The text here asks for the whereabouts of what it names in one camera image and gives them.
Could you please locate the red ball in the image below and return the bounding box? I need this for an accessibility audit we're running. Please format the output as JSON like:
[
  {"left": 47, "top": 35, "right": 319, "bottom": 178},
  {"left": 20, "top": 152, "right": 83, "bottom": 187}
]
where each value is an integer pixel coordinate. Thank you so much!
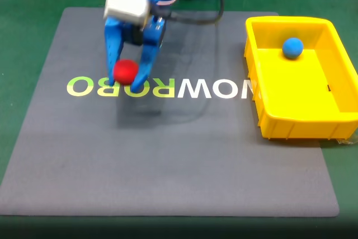
[{"left": 112, "top": 59, "right": 140, "bottom": 85}]

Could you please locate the clear plastic scrap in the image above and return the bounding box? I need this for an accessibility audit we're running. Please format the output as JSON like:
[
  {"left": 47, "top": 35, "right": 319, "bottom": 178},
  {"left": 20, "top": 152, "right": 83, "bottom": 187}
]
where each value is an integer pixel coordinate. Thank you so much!
[{"left": 336, "top": 136, "right": 358, "bottom": 146}]

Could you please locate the yellow plastic bin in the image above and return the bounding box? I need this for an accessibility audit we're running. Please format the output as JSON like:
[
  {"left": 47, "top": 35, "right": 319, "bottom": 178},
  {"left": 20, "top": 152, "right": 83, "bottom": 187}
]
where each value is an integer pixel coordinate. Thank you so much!
[{"left": 244, "top": 16, "right": 358, "bottom": 140}]

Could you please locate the grey mat with lettering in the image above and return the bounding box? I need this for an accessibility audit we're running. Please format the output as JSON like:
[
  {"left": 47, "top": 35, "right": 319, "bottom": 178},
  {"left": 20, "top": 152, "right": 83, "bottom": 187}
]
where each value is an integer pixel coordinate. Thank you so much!
[{"left": 0, "top": 7, "right": 340, "bottom": 218}]

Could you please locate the silver camera box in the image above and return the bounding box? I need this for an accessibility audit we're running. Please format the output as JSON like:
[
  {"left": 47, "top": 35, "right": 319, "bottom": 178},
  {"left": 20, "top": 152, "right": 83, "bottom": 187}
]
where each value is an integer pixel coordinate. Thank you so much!
[{"left": 103, "top": 0, "right": 151, "bottom": 27}]

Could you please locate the blue ball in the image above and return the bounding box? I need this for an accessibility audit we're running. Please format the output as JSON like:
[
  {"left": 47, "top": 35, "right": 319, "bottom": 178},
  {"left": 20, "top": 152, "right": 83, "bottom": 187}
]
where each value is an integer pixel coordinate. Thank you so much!
[{"left": 282, "top": 37, "right": 304, "bottom": 60}]

